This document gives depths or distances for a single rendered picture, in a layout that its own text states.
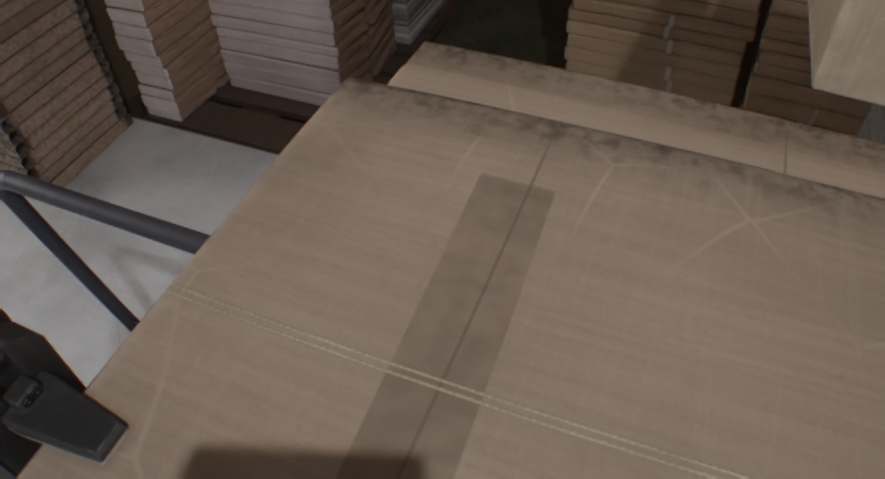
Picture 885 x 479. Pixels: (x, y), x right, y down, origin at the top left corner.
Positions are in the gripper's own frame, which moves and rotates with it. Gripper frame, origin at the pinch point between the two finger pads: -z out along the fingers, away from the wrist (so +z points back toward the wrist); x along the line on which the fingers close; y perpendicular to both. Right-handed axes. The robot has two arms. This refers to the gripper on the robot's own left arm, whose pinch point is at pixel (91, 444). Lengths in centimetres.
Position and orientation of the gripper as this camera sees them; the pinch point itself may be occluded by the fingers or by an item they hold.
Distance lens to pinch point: 38.0
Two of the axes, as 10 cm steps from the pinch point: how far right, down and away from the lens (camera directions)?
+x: 0.3, 6.9, 7.3
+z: -9.3, -2.5, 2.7
